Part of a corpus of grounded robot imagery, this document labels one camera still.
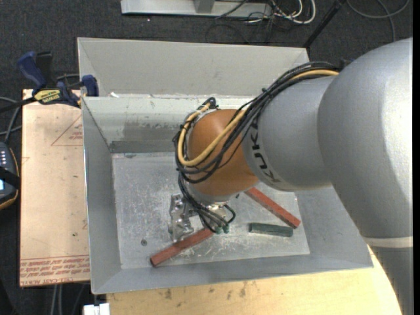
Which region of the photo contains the red-brown flat block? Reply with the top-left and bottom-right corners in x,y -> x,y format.
149,226 -> 216,268
243,186 -> 302,230

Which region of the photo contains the grey metal bin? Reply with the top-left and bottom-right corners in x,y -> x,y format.
77,37 -> 375,295

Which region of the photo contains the brown cardboard board red print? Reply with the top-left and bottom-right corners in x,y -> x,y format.
19,89 -> 92,289

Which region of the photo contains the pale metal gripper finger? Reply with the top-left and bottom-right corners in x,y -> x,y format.
167,217 -> 196,243
168,193 -> 192,223

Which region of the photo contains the dark green flat block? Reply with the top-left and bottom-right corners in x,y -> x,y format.
247,222 -> 294,238

